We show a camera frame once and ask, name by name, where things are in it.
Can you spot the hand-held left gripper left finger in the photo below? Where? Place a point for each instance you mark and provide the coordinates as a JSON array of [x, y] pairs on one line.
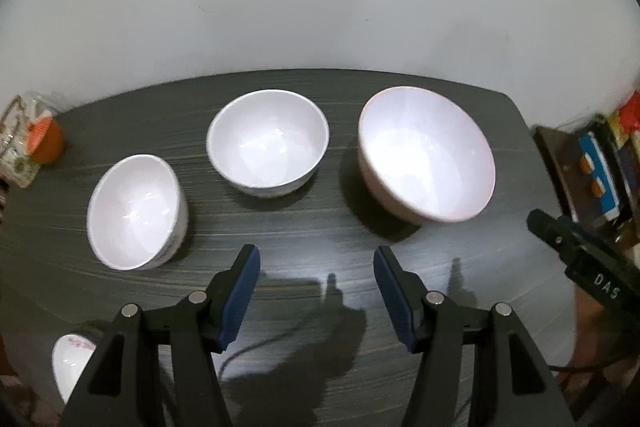
[[240, 294]]

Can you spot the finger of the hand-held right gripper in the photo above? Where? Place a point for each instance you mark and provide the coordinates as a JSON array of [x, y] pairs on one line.
[[550, 232], [592, 244]]

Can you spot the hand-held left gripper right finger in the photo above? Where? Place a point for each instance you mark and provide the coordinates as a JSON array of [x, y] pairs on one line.
[[395, 299]]

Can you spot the plain white bowl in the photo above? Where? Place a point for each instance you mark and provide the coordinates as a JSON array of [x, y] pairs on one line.
[[132, 212]]

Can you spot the pink bowl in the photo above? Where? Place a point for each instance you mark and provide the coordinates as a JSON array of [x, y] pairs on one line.
[[425, 152]]

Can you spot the white bowl with blue print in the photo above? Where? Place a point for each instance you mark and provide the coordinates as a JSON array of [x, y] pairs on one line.
[[267, 139]]

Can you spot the white plate with pink flowers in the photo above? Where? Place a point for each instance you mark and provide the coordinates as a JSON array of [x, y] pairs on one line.
[[67, 362]]

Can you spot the dark wooden side shelf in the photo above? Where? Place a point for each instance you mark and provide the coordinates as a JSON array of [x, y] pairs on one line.
[[557, 167]]

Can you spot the blue and white box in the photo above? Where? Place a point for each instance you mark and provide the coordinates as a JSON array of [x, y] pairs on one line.
[[600, 177]]

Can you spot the red packet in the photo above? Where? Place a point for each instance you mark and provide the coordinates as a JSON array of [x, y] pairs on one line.
[[627, 112]]

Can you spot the orange lidded cup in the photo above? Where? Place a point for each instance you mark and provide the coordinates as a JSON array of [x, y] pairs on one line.
[[47, 142]]

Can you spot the floral ceramic teapot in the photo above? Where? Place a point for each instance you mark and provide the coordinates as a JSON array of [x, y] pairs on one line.
[[17, 152]]

